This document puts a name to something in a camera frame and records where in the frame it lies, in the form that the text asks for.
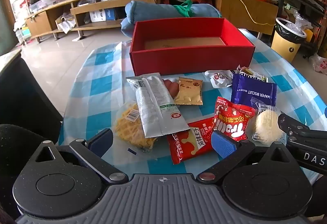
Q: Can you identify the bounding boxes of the black furniture piece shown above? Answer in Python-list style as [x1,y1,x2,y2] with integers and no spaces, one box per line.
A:
[0,49,63,137]

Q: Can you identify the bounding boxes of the purple wafer biscuit packet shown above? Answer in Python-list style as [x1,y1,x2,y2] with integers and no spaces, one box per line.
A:
[230,73,278,109]

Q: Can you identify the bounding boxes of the clear bag of yellow crisps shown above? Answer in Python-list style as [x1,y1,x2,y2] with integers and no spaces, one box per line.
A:
[114,102,157,150]

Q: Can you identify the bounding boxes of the red gummy candy packet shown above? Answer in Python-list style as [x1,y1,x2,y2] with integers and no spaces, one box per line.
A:
[213,96,256,141]

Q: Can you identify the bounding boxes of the white plastic bag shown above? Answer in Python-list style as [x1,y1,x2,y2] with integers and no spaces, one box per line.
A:
[309,53,327,73]

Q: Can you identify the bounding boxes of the red cardboard box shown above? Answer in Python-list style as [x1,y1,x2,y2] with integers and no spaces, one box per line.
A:
[129,17,256,77]

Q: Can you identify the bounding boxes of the blue and white box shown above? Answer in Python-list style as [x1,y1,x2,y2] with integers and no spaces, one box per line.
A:
[89,9,116,22]

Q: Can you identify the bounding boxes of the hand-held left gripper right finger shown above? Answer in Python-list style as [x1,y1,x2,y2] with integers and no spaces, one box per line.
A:
[196,130,292,183]

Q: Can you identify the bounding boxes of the green strap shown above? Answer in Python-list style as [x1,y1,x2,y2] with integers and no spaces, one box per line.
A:
[174,0,198,17]

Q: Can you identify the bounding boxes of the yellow trash bin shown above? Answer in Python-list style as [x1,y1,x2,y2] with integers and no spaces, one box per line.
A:
[271,17,307,63]

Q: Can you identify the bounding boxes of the white meat snack packet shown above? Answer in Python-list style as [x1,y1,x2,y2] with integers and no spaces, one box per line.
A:
[204,69,239,89]

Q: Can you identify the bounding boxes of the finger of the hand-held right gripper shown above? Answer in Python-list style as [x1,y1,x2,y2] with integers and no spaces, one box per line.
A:
[278,113,317,139]

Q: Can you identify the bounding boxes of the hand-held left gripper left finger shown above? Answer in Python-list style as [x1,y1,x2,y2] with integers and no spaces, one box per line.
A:
[34,128,128,185]

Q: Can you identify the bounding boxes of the red spicy snack packet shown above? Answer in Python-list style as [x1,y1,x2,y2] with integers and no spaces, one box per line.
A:
[167,117,217,165]

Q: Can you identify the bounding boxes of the rolled blue blanket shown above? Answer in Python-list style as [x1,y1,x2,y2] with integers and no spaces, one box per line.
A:
[120,0,223,38]

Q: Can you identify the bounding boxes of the vacuum-packed pink sausages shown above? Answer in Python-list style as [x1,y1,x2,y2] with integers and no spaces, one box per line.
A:
[162,77,179,99]

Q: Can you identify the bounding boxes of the blue checked tablecloth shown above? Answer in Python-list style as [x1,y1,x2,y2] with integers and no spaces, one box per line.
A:
[58,28,327,189]

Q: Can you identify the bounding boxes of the long grey snack packet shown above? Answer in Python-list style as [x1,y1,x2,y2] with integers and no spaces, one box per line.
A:
[126,74,191,139]

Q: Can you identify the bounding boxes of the gold snack packet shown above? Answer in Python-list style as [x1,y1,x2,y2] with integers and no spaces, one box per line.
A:
[174,77,204,106]

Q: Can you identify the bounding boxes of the clear packet with round cake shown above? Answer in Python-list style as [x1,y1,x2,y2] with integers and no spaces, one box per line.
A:
[252,102,288,144]

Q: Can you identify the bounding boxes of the white green wafer packet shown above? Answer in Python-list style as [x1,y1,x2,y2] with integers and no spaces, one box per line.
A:
[236,65,267,82]

